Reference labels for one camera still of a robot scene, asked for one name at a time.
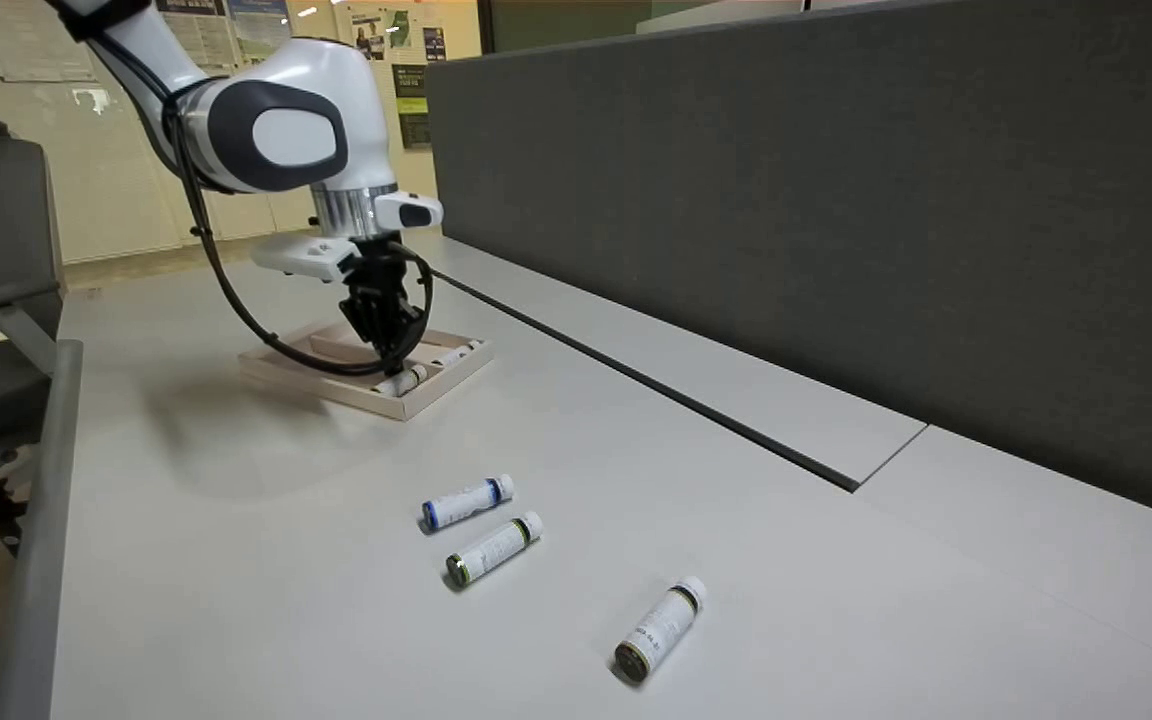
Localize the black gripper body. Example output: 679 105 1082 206
341 238 434 336

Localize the white tube blue label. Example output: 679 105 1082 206
417 478 514 536

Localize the white tube green cap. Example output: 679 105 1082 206
443 512 544 591

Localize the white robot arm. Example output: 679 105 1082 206
49 0 443 378

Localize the shallow wooden tray box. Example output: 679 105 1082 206
235 327 494 420

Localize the white tube dark cap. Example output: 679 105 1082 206
613 578 707 685

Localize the dark grey partition panel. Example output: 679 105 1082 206
429 0 1152 506

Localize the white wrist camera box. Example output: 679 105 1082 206
256 238 361 286

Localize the grey cable tray lid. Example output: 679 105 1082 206
435 240 923 491

